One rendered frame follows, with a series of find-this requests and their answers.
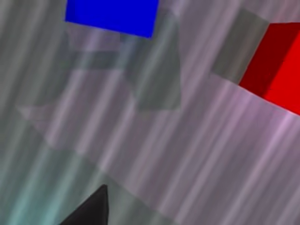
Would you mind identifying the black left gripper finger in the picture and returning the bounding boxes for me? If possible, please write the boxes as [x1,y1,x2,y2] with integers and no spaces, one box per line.
[58,184,110,225]

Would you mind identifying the blue cube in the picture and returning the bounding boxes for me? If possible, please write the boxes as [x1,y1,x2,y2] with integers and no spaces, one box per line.
[64,0,160,39]

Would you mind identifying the red cube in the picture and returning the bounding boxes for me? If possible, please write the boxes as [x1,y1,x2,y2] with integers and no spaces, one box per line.
[238,22,300,116]

